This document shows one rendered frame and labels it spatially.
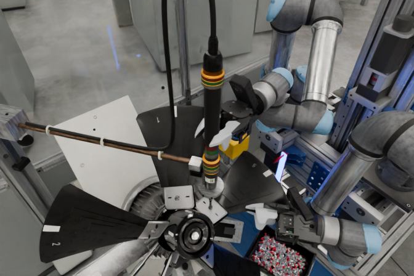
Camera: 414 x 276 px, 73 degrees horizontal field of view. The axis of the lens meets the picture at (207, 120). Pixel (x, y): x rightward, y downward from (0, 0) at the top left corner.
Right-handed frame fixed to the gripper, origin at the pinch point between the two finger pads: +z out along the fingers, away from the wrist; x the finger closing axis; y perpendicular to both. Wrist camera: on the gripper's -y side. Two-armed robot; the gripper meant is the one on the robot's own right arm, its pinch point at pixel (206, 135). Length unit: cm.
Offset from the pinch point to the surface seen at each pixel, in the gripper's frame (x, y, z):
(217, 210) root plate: -2.1, 31.3, -2.6
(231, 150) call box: 16, 46, -36
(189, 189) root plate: 4.7, 22.6, 1.6
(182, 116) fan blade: 16.5, 9.3, -8.7
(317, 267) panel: -33, 79, -32
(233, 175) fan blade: 2.1, 31.7, -16.3
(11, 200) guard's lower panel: 78, 61, 36
